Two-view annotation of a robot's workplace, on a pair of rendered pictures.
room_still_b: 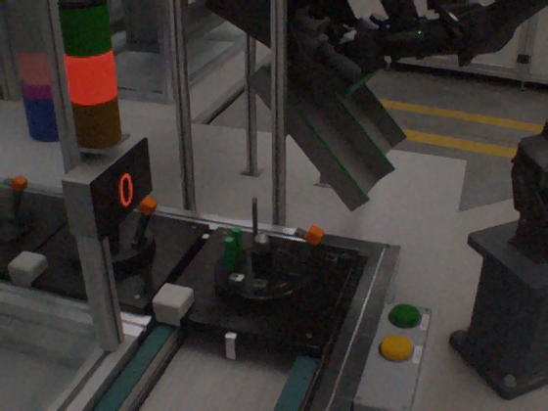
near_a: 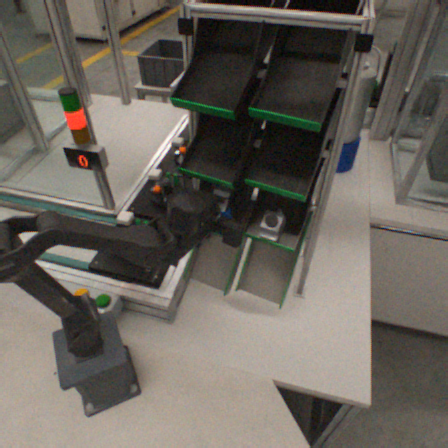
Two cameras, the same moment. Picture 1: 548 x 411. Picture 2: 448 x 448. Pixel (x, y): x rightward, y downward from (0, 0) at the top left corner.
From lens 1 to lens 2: 131 cm
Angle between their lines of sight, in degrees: 68
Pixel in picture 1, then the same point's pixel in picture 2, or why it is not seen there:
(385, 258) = (158, 298)
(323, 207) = not seen: hidden behind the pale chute
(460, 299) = (163, 360)
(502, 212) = (275, 418)
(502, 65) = not seen: outside the picture
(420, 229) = (243, 347)
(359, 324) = (106, 284)
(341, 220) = (250, 300)
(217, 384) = not seen: hidden behind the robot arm
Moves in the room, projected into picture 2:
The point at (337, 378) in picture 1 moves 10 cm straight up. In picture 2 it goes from (72, 273) to (61, 252)
